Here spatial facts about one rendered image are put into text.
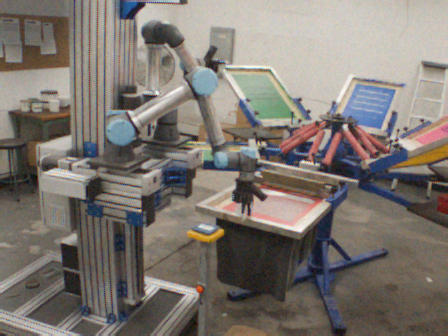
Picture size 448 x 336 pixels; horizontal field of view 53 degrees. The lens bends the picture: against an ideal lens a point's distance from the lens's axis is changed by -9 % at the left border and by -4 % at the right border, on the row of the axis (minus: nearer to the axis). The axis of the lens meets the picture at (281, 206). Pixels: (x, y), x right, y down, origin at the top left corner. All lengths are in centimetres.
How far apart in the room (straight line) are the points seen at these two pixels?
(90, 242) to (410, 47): 516
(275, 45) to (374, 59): 151
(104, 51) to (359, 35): 493
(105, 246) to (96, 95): 82
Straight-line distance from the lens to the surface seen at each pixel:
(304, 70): 714
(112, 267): 273
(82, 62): 252
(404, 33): 678
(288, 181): 285
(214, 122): 229
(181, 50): 268
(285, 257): 244
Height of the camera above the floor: 187
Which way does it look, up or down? 20 degrees down
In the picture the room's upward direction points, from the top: 6 degrees clockwise
